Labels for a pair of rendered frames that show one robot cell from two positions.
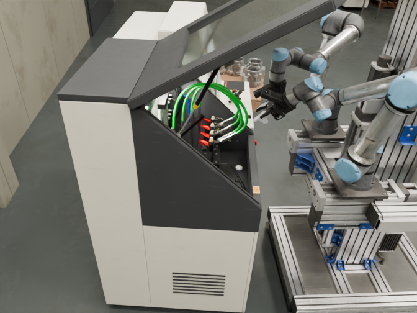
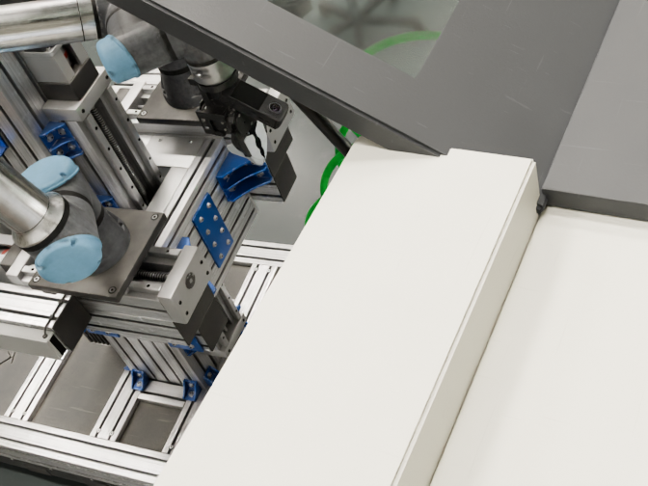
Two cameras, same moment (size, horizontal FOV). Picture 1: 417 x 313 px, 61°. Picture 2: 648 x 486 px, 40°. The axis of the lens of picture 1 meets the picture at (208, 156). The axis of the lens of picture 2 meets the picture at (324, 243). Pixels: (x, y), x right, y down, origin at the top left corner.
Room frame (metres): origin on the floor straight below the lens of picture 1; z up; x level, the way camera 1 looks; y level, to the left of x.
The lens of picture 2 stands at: (2.60, 0.55, 2.26)
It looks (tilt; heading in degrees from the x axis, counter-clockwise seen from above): 47 degrees down; 221
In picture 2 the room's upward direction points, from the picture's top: 22 degrees counter-clockwise
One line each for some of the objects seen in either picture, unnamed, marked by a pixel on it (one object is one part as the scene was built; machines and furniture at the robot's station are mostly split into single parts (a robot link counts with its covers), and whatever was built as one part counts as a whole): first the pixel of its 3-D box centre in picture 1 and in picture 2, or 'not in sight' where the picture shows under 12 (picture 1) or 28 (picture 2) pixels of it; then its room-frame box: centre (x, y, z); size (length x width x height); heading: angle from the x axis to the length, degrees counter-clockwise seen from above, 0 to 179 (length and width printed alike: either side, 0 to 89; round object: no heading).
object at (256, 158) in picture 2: not in sight; (242, 149); (1.70, -0.33, 1.24); 0.06 x 0.03 x 0.09; 89
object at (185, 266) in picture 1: (202, 231); not in sight; (1.58, 0.02, 0.39); 0.70 x 0.58 x 0.79; 179
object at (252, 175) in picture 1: (251, 176); not in sight; (1.57, -0.25, 0.87); 0.62 x 0.04 x 0.16; 179
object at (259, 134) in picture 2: not in sight; (250, 138); (1.67, -0.33, 1.24); 0.06 x 0.03 x 0.09; 89
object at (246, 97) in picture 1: (235, 102); not in sight; (2.27, -0.17, 0.96); 0.70 x 0.22 x 0.03; 179
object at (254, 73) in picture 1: (214, 78); not in sight; (4.48, -0.04, 0.19); 1.36 x 0.94 x 0.38; 84
